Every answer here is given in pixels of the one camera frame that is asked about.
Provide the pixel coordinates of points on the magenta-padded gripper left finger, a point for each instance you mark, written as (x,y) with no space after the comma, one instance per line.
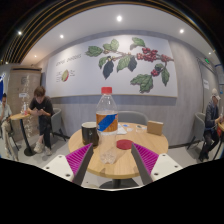
(78,160)

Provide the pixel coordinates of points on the green exit sign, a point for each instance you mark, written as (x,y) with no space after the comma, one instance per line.
(207,61)

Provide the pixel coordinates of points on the small clear bottle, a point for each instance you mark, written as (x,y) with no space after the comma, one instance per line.
(24,109)

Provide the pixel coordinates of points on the flat round red coaster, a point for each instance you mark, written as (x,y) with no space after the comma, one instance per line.
(124,144)

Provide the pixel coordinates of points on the coffee plant wall mural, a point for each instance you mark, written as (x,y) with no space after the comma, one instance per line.
(83,75)

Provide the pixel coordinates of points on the small round wooden table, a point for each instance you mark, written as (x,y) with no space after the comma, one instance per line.
(18,116)
(221,126)

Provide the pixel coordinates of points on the round ceiling spotlights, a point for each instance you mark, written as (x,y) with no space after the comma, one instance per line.
(119,18)

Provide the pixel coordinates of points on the white paper sheet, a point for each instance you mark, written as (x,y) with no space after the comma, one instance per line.
(123,130)

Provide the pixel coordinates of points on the white notice sheet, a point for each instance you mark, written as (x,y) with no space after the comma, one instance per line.
(206,84)

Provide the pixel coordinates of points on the black mug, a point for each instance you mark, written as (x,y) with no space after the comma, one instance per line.
(89,135)

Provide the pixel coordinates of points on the person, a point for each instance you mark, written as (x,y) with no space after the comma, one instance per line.
(43,110)
(210,123)
(4,113)

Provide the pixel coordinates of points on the small brown cardboard box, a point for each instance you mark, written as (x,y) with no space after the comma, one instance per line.
(155,128)

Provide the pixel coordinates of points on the clear red-capped drink bottle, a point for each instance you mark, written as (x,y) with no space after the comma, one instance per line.
(106,121)

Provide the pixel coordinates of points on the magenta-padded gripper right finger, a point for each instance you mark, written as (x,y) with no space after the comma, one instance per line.
(146,160)

